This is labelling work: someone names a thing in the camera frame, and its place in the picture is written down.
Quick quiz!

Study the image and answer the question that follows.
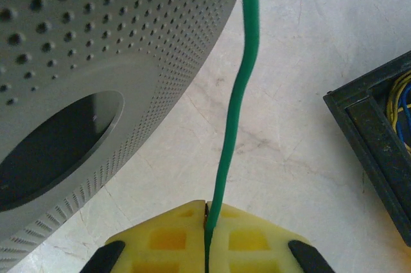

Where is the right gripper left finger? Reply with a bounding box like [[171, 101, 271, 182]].
[[82, 199, 207, 273]]

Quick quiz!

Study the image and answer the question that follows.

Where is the green cable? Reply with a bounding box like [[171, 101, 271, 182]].
[[203, 0, 261, 273]]

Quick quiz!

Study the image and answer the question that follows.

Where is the dark grey cable spool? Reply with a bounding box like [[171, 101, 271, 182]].
[[0, 0, 243, 270]]

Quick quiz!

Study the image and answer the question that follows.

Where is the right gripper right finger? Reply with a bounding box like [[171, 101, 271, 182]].
[[207, 202, 333, 273]]

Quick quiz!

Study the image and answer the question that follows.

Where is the yellow cable in bin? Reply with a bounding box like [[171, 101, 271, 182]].
[[386, 72, 411, 152]]

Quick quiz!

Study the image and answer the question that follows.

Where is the black plastic bin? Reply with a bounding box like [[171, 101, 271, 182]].
[[322, 49, 411, 249]]

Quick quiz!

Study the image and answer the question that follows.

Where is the blue cable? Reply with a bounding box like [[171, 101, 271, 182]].
[[394, 80, 411, 146]]

